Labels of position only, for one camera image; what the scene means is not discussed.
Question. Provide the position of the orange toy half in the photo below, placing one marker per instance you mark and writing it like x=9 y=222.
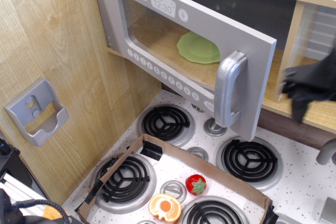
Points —
x=165 y=207

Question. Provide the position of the front left black burner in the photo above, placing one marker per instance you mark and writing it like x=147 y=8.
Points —
x=129 y=182

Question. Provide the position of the hanging toy strainer spoon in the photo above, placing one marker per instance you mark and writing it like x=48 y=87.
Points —
x=197 y=108

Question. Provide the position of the cardboard fence strip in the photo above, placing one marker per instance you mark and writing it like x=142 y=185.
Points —
x=154 y=148

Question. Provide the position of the black burner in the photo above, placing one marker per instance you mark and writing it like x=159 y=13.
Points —
x=129 y=182
x=212 y=211
x=165 y=122
x=249 y=161

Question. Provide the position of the front grey stove knob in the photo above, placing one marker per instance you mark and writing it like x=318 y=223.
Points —
x=175 y=189

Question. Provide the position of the grey toy faucet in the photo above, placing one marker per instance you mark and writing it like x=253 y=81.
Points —
x=327 y=153

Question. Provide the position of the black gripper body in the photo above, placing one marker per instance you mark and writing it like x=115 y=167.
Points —
x=305 y=84

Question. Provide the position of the front right black burner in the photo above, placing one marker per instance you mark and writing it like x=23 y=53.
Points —
x=212 y=211

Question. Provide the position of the back left black burner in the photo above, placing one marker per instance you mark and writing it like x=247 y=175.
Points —
x=165 y=122

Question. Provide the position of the grey stove knob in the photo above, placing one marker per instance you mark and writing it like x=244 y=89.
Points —
x=175 y=189
x=213 y=129
x=199 y=152

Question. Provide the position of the middle grey stove knob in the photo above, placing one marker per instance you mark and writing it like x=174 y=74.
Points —
x=199 y=152

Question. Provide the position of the grey wall phone holder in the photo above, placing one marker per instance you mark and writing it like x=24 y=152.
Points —
x=30 y=104

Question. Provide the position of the red toy strawberry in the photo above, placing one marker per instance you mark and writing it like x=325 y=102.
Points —
x=195 y=184

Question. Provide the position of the back grey stove knob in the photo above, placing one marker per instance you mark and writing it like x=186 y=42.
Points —
x=213 y=129

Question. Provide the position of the green plate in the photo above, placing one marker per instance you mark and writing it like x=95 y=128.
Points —
x=198 y=49

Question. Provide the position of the back right black burner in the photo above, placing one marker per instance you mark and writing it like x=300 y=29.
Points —
x=249 y=161

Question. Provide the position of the grey toy microwave door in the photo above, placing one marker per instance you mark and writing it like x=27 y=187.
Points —
x=218 y=64

